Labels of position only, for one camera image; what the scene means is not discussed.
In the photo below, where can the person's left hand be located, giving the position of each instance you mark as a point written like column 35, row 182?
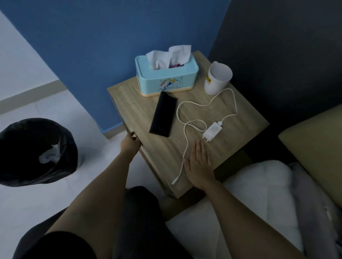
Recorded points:
column 130, row 146

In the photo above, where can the person's right hand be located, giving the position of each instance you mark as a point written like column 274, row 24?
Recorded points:
column 199, row 170

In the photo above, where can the person's left fingers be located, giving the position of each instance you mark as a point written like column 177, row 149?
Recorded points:
column 134, row 137

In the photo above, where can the person's right thumb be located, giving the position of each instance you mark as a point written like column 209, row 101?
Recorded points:
column 186, row 167

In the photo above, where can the person's right little finger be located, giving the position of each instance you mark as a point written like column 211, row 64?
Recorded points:
column 209, row 159

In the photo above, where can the person's right middle finger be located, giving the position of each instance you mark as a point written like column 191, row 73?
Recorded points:
column 198, row 150

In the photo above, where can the person's left forearm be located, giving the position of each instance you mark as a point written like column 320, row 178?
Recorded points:
column 101, row 197

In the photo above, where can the person's right forearm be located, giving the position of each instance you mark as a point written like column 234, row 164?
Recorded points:
column 240, row 221

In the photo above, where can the white charger adapter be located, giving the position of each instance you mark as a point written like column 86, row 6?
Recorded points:
column 211, row 130

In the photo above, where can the wooden nightstand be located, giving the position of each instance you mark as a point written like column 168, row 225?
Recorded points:
column 160, row 152

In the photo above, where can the black phone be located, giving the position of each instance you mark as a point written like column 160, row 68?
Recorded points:
column 163, row 114

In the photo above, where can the white quilted bedding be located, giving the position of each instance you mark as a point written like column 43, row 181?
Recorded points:
column 261, row 192

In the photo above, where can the light blue tissue box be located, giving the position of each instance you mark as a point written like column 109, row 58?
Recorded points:
column 165, row 77

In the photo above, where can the white cup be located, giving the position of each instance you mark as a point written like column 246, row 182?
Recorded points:
column 215, row 81

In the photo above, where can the person's dark trousers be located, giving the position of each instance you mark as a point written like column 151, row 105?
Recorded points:
column 144, row 229

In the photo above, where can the white tissue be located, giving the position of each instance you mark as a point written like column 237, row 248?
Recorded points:
column 163, row 57

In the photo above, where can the crumpled white paper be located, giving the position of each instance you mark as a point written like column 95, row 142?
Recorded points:
column 49, row 155

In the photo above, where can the yellow pillow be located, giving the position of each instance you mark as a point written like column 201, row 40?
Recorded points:
column 318, row 144

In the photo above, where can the black bagged trash bin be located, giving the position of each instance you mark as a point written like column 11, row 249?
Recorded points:
column 24, row 152

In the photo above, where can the grey blanket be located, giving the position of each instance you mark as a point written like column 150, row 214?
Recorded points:
column 315, row 213

